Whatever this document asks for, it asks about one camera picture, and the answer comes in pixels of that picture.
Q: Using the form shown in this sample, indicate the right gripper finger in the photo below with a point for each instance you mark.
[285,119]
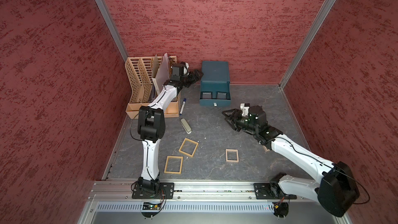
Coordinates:
[231,112]
[231,122]

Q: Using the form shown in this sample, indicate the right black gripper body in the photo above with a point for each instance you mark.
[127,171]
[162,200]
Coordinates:
[243,122]

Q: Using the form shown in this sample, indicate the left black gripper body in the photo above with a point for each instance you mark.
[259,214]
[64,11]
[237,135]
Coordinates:
[189,79]

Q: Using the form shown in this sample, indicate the teal three-drawer cabinet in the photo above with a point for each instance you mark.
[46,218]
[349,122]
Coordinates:
[216,78]

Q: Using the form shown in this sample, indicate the black frame box square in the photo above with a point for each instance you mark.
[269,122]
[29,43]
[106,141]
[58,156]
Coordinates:
[222,95]

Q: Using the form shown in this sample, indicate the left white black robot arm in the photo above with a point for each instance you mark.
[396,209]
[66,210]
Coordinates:
[151,125]

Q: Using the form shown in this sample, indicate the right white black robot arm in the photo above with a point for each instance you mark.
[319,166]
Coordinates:
[332,185]

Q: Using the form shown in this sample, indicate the purple paper folder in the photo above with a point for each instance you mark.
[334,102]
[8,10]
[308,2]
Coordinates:
[163,74]

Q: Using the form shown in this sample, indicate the blue white marker pen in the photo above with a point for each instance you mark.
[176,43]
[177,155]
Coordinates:
[182,106]

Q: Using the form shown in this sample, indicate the brown cardboard sheet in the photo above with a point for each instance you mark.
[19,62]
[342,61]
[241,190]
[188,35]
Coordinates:
[155,65]

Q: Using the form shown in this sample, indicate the beige whiteboard eraser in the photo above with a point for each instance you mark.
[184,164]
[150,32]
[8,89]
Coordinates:
[186,126]

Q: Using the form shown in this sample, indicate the beige lattice file organizer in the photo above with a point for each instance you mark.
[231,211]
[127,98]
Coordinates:
[139,73]

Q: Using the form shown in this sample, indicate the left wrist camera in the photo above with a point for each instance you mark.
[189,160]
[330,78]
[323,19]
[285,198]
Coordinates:
[180,69]

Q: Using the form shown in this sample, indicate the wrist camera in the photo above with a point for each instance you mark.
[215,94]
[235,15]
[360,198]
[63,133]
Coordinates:
[180,69]
[244,107]

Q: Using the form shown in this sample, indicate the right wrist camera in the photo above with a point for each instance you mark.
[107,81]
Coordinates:
[244,107]

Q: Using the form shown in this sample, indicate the small wooden frame box centre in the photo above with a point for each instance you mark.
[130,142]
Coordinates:
[232,155]

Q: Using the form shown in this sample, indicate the small wooden frame box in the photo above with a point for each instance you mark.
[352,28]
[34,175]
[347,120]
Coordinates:
[266,149]
[232,155]

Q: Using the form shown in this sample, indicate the small wooden frame box right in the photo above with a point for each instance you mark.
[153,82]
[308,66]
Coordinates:
[266,149]

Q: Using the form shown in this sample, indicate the large wooden frame box tilted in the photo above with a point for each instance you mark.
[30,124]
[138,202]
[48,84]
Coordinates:
[188,147]

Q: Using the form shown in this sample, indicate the large wooden frame box front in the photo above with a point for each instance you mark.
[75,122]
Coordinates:
[173,165]

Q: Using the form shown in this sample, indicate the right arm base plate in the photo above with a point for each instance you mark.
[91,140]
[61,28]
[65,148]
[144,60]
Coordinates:
[269,191]

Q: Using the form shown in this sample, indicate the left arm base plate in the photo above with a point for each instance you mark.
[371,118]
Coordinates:
[158,191]

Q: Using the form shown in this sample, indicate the aluminium front rail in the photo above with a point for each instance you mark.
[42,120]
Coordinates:
[206,190]

